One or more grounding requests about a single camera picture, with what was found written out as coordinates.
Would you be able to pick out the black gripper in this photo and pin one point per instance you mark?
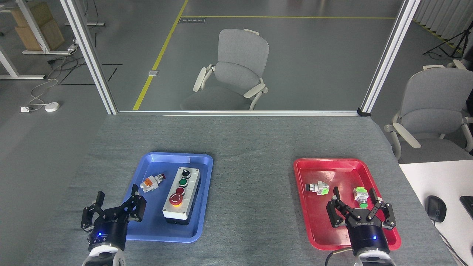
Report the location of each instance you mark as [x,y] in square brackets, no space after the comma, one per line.
[109,231]
[367,232]

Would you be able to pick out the grey four-button control box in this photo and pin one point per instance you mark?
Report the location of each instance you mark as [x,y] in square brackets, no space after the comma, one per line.
[181,194]

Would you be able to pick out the green push button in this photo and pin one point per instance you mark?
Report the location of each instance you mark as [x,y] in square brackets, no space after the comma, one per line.
[361,195]

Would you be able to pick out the red push button orange block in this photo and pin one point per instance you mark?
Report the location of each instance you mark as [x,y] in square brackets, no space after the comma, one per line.
[149,184]

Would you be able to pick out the brown cardboard box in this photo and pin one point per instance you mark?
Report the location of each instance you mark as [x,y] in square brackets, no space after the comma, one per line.
[48,35]

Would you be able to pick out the red plastic tray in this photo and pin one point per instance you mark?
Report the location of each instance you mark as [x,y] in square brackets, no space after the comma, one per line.
[325,225]

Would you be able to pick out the blue plastic tray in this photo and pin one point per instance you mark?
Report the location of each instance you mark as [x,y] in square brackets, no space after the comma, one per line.
[173,232]

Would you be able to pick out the black computer mouse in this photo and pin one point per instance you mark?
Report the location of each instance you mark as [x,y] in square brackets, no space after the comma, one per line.
[436,208]

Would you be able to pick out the white desk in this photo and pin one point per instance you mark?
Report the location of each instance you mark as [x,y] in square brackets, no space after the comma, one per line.
[439,181]

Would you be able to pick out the black keyboard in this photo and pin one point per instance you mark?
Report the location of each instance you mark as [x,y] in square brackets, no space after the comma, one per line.
[467,205]

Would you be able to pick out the white round floor device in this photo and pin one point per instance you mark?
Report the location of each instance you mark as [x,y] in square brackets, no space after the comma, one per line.
[52,107]

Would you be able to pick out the grey office chair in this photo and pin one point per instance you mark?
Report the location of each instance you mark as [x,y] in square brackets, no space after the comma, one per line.
[458,63]
[238,66]
[432,107]

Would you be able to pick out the silver floor plate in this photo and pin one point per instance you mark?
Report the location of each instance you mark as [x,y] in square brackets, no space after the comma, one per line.
[153,72]

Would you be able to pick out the white power strip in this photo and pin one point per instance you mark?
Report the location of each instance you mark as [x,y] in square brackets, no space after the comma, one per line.
[72,47]

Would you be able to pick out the black tripod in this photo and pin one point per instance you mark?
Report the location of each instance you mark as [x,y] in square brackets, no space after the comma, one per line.
[451,42]

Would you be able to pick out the dark floor label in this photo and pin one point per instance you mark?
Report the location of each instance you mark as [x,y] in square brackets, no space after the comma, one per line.
[192,20]

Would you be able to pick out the white pleated curtain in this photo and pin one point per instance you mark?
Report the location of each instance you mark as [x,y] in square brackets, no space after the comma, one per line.
[443,14]

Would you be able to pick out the black selector switch green block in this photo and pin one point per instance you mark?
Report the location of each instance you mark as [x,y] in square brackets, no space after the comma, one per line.
[318,188]

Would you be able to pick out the white wall socket plate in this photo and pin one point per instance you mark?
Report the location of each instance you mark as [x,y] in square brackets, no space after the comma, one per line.
[24,109]

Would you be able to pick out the silver aluminium frame post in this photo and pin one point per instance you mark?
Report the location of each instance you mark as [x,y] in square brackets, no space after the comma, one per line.
[90,55]
[388,55]

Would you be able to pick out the silver aluminium frame rail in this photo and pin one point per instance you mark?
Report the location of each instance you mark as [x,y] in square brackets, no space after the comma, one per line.
[236,112]

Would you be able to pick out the white desk frame leg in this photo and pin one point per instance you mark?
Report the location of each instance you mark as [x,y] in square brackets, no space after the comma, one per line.
[9,66]
[87,24]
[35,31]

